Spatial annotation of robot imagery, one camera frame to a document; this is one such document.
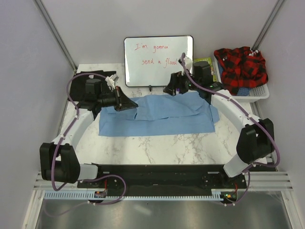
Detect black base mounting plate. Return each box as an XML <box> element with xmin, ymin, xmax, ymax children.
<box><xmin>77</xmin><ymin>165</ymin><xmax>246</xmax><ymax>196</ymax></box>

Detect blue checkered cloth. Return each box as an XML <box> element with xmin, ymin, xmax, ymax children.
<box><xmin>237</xmin><ymin>87</ymin><xmax>250</xmax><ymax>96</ymax></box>

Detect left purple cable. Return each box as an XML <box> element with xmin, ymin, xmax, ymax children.
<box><xmin>51</xmin><ymin>73</ymin><xmax>127</xmax><ymax>206</ymax></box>

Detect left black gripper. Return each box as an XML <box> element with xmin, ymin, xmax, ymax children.
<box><xmin>97</xmin><ymin>86</ymin><xmax>138</xmax><ymax>112</ymax></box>

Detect red black plaid shirt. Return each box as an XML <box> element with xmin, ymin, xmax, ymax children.
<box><xmin>214</xmin><ymin>46</ymin><xmax>269</xmax><ymax>95</ymax></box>

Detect light blue long sleeve shirt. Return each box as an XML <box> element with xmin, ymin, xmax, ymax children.
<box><xmin>99</xmin><ymin>92</ymin><xmax>220</xmax><ymax>137</ymax></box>

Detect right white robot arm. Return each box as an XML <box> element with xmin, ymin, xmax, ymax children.
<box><xmin>163</xmin><ymin>59</ymin><xmax>275</xmax><ymax>188</ymax></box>

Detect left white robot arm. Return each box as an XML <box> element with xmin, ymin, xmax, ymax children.
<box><xmin>40</xmin><ymin>75</ymin><xmax>138</xmax><ymax>191</ymax></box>

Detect white dry-erase board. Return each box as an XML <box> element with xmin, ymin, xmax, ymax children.
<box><xmin>124</xmin><ymin>35</ymin><xmax>193</xmax><ymax>87</ymax></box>

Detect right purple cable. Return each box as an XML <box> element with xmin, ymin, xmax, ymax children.
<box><xmin>178</xmin><ymin>52</ymin><xmax>281</xmax><ymax>207</ymax></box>

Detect green paperback book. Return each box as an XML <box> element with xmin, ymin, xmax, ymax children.
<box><xmin>193</xmin><ymin>57</ymin><xmax>218</xmax><ymax>82</ymax></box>

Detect purple cable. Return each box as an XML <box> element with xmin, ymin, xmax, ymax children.
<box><xmin>178</xmin><ymin>52</ymin><xmax>281</xmax><ymax>207</ymax></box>
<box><xmin>51</xmin><ymin>73</ymin><xmax>127</xmax><ymax>206</ymax></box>

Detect white slotted cable duct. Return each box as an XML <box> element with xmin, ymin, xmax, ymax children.
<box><xmin>43</xmin><ymin>189</ymin><xmax>223</xmax><ymax>201</ymax></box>

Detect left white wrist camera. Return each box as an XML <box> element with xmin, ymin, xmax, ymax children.
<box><xmin>105</xmin><ymin>73</ymin><xmax>119</xmax><ymax>88</ymax></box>

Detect folded black shirt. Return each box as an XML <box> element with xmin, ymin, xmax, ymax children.
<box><xmin>70</xmin><ymin>70</ymin><xmax>117</xmax><ymax>102</ymax></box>

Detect white plastic basket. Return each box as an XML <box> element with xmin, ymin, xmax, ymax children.
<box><xmin>213</xmin><ymin>57</ymin><xmax>269</xmax><ymax>103</ymax></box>

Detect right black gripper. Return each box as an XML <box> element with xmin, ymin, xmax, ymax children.
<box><xmin>163</xmin><ymin>68</ymin><xmax>201</xmax><ymax>97</ymax></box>

